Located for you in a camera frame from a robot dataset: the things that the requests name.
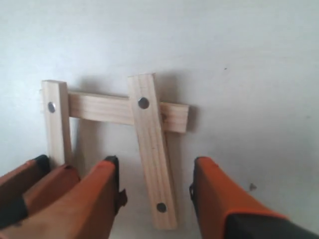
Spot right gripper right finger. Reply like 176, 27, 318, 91
189, 156, 318, 239

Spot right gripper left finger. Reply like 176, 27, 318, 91
0, 156, 127, 239

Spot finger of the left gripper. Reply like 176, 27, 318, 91
23, 164, 80, 216
0, 155, 50, 222

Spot plain wood strip front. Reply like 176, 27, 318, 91
66, 91, 189, 133

